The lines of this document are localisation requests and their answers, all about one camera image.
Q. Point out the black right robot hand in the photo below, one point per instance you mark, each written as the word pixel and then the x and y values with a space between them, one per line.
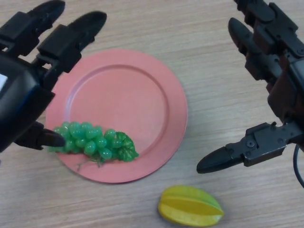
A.
pixel 287 78

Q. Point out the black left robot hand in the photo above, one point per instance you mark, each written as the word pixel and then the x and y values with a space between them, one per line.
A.
pixel 21 95

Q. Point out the green grape bunch with leaf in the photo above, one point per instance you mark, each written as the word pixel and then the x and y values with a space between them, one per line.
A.
pixel 92 142

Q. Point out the pink round plate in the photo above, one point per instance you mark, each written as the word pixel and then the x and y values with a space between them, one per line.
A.
pixel 118 99

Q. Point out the yellow starfruit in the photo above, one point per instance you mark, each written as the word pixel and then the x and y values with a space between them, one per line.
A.
pixel 190 205

